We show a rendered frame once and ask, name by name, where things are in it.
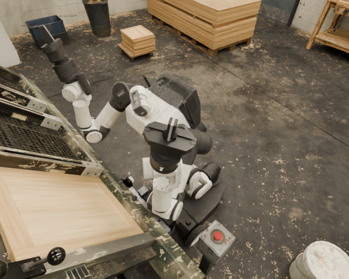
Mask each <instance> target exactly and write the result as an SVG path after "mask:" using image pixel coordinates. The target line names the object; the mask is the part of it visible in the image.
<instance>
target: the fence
mask: <svg viewBox="0 0 349 279"><path fill-rule="evenodd" d="M154 241H155V238H154V237H153V236H152V235H151V234H150V232H144V233H141V234H137V235H132V236H128V237H124V238H121V239H117V240H112V241H108V242H103V243H100V244H96V245H92V246H88V247H83V248H80V249H76V250H71V251H67V252H66V257H65V259H64V261H63V262H62V263H61V264H59V265H56V266H52V265H50V264H48V262H46V263H44V266H45V268H46V270H47V271H46V273H45V274H44V275H41V276H38V277H35V278H31V279H59V278H60V276H61V275H62V274H63V272H64V271H66V270H69V269H72V268H75V267H78V266H81V265H85V266H86V268H90V267H93V266H96V265H99V264H101V263H104V262H107V261H110V260H113V259H116V258H118V257H121V256H124V255H127V254H130V253H132V252H135V251H138V250H141V249H144V248H146V247H149V246H151V245H152V244H153V242H154Z"/></svg>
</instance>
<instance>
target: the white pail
mask: <svg viewBox="0 0 349 279"><path fill-rule="evenodd" d="M289 274H290V278H291V279H349V257H348V256H347V254H346V253H345V252H343V251H342V250H341V249H340V248H339V247H337V246H336V245H334V244H331V243H329V242H326V241H315V242H313V243H312V244H310V245H309V246H308V247H307V248H306V249H305V251H304V252H302V253H301V254H299V255H298V256H297V258H296V260H295V261H294V262H292V264H291V265H290V269H289Z"/></svg>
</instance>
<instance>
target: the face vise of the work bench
mask: <svg viewBox="0 0 349 279"><path fill-rule="evenodd" d="M333 12H334V13H338V14H341V15H343V16H348V17H349V2H345V1H341V0H339V1H338V2H337V4H336V7H335V9H334V10H333ZM343 16H342V17H341V19H340V21H341V20H342V18H343ZM340 21H339V22H338V24H337V26H338V25H339V23H340ZM337 26H336V28H337ZM336 28H335V29H334V30H333V31H334V32H335V30H336Z"/></svg>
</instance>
